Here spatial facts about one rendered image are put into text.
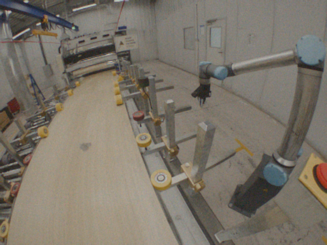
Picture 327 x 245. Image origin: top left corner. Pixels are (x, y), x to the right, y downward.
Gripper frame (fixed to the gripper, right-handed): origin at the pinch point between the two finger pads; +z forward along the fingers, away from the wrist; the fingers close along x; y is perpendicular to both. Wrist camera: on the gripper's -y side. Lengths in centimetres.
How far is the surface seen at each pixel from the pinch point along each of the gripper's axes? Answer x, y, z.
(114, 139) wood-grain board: -17, -70, -7
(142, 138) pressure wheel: -24, -55, -8
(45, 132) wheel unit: 12, -125, -11
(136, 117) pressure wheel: -2, -54, -8
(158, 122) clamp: -7.2, -40.9, -2.6
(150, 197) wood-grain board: -54, -62, -7
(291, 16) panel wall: 9, 226, -126
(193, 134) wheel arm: -25.3, -24.8, 1.2
